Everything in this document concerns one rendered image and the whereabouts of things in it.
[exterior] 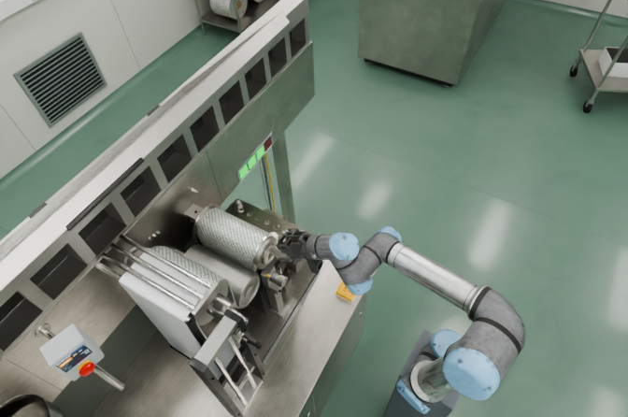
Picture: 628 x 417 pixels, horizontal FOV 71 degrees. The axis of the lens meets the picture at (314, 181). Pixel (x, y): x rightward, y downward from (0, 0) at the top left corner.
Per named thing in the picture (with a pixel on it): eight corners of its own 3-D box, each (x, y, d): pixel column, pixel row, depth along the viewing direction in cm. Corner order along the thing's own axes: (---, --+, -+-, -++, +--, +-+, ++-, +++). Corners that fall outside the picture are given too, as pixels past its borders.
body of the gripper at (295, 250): (286, 227, 139) (310, 225, 130) (302, 245, 142) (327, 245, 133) (273, 246, 135) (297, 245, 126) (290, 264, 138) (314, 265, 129)
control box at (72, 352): (78, 388, 88) (52, 373, 80) (63, 364, 91) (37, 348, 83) (109, 362, 91) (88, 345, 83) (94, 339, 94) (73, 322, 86)
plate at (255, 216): (296, 273, 173) (295, 266, 168) (216, 232, 187) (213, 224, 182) (317, 242, 182) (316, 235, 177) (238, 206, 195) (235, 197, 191)
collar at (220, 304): (225, 326, 126) (221, 317, 121) (208, 316, 128) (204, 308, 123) (238, 308, 130) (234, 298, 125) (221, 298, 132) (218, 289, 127)
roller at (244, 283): (242, 314, 148) (236, 298, 139) (184, 280, 157) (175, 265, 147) (262, 285, 155) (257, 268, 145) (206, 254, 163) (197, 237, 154)
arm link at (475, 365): (444, 382, 144) (531, 350, 97) (417, 419, 137) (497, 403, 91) (416, 354, 147) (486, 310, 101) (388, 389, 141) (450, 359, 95)
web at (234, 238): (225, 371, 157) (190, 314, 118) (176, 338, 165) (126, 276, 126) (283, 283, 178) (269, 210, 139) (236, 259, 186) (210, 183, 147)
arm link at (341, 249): (350, 268, 117) (335, 244, 115) (323, 267, 126) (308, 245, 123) (365, 250, 122) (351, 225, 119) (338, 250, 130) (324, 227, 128)
